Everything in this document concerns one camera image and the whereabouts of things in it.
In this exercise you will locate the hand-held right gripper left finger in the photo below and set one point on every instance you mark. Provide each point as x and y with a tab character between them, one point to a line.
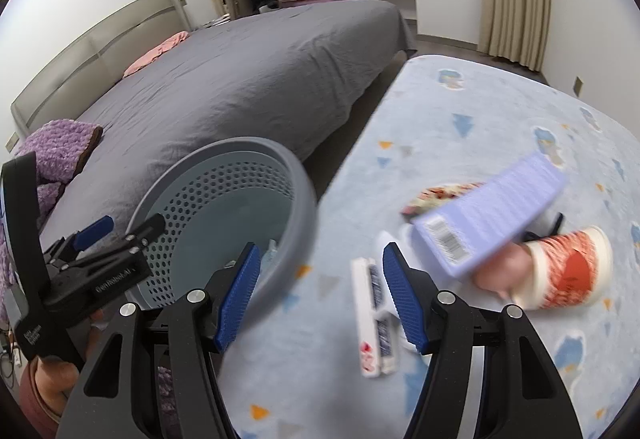
240	294

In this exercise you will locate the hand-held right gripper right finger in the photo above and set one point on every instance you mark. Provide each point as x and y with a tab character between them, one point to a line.
402	299

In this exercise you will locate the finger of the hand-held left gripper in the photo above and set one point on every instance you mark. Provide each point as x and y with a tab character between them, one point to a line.
95	229
145	230

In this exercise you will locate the white narrow packet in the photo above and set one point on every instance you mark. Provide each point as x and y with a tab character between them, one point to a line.
367	319

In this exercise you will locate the light blue packet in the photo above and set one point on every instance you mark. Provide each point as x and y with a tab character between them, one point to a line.
272	254

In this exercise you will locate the red patterned snack wrapper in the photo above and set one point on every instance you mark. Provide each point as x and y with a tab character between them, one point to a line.
440	196

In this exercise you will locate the grey-blue perforated plastic basket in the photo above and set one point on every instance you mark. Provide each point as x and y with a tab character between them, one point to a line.
295	199

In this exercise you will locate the purple cardboard box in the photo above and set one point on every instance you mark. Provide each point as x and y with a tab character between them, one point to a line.
490	204

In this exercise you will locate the red and white paper cup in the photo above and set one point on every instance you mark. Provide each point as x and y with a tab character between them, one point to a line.
570	269

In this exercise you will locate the person's left hand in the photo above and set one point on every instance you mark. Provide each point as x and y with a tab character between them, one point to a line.
50	384

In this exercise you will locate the purple fluffy blanket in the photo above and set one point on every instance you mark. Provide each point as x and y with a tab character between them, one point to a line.
55	149

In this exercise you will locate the bed with grey sheet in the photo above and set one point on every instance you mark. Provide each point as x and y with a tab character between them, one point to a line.
225	84

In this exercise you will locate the small black object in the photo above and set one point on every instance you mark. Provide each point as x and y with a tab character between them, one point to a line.
556	221

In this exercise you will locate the pink pillow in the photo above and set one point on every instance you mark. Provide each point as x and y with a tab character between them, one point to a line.
155	51

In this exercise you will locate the beige padded headboard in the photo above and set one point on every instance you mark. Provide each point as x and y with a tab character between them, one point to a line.
100	44

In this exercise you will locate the light blue printed blanket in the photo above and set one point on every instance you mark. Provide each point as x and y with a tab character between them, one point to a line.
475	119

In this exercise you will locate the wall socket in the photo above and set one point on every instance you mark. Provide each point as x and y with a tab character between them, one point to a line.
578	86
11	141

